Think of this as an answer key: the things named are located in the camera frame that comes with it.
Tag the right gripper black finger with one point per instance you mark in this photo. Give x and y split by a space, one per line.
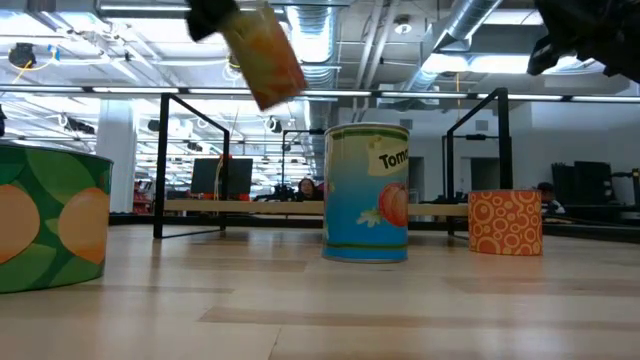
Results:
544 55

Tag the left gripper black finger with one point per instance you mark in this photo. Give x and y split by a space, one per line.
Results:
207 17

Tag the orange yellow label can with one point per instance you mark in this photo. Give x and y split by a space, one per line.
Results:
265 60

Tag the blue tomato can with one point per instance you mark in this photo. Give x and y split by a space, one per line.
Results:
360 210

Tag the black computer monitor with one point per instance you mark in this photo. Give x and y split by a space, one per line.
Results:
592 182
225 175

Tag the person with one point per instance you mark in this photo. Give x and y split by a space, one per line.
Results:
547 197
307 190

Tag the white pillar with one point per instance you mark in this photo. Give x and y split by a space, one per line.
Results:
115 160

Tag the orange circle-pattern can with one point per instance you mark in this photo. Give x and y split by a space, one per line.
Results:
505 222

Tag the black ceiling-mounted device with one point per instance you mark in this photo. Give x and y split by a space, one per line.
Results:
21 55

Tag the green can with orange fruits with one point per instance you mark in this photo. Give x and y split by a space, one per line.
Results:
55 220

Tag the silver ventilation duct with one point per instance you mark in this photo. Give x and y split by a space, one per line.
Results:
465 20

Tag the black metal frame rig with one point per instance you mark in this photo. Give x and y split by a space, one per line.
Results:
284 160
475 136

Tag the black frame wooden shelf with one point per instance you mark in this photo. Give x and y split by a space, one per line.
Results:
250 207

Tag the black table frame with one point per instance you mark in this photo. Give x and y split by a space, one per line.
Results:
280 223

